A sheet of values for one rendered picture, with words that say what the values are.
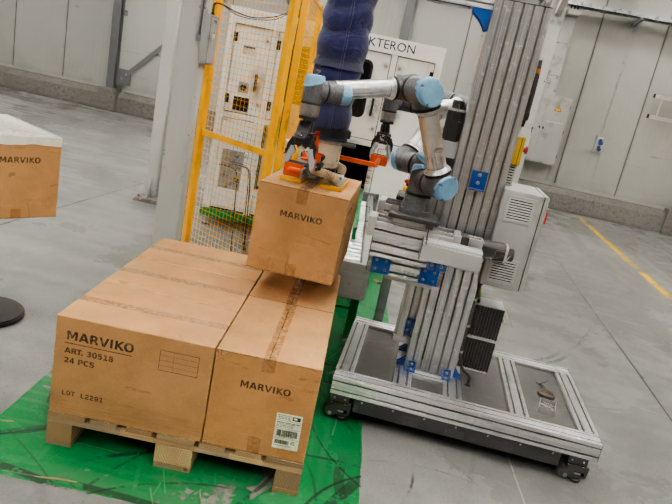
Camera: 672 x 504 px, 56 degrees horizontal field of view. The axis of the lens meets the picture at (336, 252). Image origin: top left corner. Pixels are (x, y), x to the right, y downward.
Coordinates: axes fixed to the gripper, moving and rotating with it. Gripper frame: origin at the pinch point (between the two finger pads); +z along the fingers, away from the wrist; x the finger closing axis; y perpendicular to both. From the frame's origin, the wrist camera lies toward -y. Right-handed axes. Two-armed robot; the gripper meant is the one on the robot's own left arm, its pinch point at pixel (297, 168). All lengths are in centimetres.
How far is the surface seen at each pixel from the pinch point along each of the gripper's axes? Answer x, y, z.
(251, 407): -4, -30, 87
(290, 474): -23, -29, 111
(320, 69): 7, 52, -37
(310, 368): -22, -29, 66
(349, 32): -3, 50, -55
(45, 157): 129, 47, 28
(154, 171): 202, 364, 91
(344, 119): -8, 54, -18
